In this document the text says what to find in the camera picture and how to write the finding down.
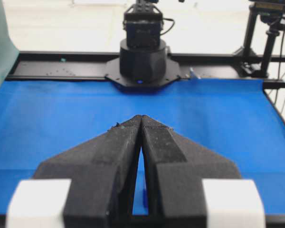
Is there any black camera stand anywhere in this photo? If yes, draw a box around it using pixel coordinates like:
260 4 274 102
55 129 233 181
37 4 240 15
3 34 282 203
233 0 285 78

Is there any blue table mat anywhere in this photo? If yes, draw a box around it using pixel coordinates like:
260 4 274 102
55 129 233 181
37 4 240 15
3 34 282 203
0 79 285 214

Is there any black cable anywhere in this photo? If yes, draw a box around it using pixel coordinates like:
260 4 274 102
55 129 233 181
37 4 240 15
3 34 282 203
273 23 285 114

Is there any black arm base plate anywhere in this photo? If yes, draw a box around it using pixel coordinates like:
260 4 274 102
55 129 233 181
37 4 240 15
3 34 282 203
104 58 181 88

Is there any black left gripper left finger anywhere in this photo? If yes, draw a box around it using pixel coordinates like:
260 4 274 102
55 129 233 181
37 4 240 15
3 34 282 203
33 115 142 228

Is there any black table frame rail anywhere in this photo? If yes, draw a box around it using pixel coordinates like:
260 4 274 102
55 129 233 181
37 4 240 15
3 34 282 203
5 51 285 83

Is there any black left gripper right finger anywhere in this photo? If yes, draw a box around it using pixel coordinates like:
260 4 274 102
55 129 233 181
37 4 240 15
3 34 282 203
141 115 241 228

